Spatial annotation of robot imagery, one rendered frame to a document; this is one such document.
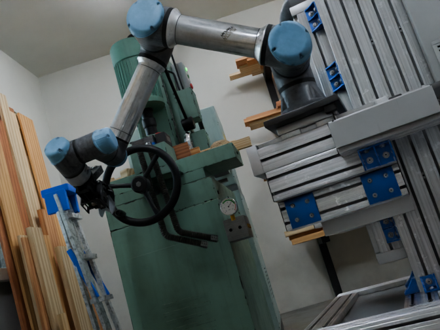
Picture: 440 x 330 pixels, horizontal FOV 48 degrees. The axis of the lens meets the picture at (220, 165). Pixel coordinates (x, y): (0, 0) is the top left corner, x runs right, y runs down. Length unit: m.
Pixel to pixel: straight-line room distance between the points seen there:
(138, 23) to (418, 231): 1.02
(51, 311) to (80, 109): 2.22
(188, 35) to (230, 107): 3.07
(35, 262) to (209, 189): 1.65
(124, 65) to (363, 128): 1.20
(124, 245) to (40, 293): 1.37
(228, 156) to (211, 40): 0.57
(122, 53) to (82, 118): 2.66
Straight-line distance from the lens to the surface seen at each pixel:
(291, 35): 1.39
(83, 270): 2.78
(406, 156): 1.60
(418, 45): 1.68
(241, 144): 2.03
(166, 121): 2.23
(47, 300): 3.23
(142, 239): 1.92
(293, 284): 4.28
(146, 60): 1.60
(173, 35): 1.47
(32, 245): 3.28
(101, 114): 4.76
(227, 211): 1.78
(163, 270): 1.89
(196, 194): 1.87
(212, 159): 1.88
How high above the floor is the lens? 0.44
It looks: 12 degrees up
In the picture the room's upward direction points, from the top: 16 degrees counter-clockwise
